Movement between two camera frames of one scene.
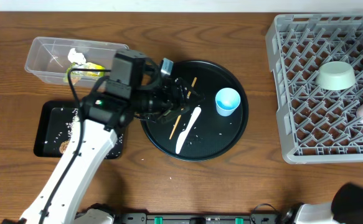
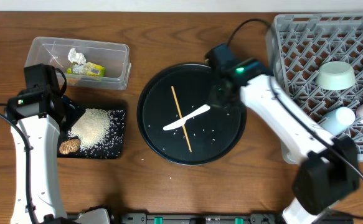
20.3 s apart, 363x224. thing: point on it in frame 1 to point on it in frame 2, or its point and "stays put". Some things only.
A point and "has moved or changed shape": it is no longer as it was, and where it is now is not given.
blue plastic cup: (227, 99) has moved or changed shape
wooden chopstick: (180, 116) to (180, 116)
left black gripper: (173, 101) to (61, 116)
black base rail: (251, 218) stays put
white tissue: (76, 57) stays put
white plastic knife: (182, 135) to (182, 122)
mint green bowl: (335, 75) stays put
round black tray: (221, 122) stays put
